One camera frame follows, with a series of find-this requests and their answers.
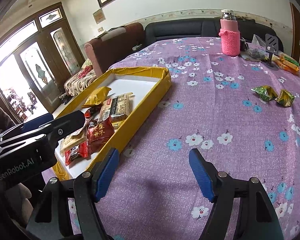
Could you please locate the pink sleeved thermos bottle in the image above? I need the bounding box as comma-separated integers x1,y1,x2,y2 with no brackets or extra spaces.
219,9,241,56

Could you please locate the brown armchair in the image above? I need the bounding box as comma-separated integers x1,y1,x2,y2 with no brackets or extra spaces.
84,22,145,76

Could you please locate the orange snack boxes stack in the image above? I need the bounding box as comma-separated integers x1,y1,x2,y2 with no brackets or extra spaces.
273,51,300,76

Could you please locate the grey phone stand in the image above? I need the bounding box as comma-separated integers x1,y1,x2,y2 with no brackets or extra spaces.
265,34,279,71

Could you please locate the patterned blanket couch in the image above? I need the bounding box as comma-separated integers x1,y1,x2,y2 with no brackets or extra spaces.
64,59,97,96

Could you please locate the red black snack packet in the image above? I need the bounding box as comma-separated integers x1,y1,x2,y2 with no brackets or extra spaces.
64,141,90,166

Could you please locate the wooden glass door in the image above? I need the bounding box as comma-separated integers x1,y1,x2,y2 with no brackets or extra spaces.
0,3,84,123

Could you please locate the clear plastic bag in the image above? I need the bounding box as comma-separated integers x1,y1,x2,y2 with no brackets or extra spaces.
239,34,268,62

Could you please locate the beige biscuit packet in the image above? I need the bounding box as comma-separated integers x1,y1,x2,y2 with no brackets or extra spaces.
60,129,87,157

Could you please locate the yellow rimmed white tray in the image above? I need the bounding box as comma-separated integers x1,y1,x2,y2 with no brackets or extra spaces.
52,67,172,180

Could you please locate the purple floral tablecloth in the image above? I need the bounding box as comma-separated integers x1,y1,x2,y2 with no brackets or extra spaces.
97,37,300,239

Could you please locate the brown red snack packet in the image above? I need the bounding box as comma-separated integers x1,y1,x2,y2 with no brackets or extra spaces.
87,118,115,154

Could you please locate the green gold snack packet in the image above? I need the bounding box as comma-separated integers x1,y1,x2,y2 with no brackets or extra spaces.
251,85,278,102

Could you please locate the yellow cheese cracker bag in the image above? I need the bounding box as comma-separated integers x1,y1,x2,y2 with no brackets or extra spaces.
82,86,111,108

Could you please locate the black leather sofa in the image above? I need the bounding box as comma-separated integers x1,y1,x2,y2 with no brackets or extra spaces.
143,18,277,46

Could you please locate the dark red small packet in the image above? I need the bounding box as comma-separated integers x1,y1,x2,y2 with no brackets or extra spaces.
84,105,101,120

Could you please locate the clear soda cracker pack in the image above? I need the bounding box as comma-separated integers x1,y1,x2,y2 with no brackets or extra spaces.
98,93,134,123

